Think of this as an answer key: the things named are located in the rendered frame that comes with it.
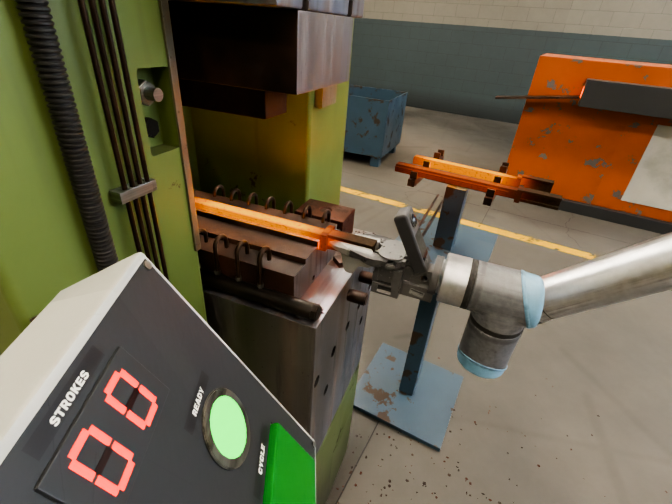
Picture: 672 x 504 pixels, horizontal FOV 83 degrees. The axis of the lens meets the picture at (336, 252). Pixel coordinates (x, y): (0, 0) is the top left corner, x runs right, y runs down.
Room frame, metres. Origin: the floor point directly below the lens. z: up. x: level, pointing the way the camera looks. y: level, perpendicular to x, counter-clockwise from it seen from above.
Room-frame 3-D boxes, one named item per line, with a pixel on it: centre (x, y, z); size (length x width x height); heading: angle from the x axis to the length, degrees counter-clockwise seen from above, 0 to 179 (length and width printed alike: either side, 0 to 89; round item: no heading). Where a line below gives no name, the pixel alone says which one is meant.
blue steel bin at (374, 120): (4.73, 0.00, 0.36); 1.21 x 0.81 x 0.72; 69
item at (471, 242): (1.12, -0.36, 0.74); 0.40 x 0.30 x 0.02; 154
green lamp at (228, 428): (0.17, 0.07, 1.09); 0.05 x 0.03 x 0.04; 161
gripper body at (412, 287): (0.59, -0.13, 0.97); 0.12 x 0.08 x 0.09; 71
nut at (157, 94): (0.49, 0.25, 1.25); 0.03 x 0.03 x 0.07; 71
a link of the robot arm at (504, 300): (0.53, -0.29, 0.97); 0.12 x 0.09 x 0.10; 71
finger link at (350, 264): (0.61, -0.03, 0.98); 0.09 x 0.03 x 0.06; 74
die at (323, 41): (0.69, 0.23, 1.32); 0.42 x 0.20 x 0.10; 71
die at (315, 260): (0.69, 0.23, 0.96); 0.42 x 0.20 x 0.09; 71
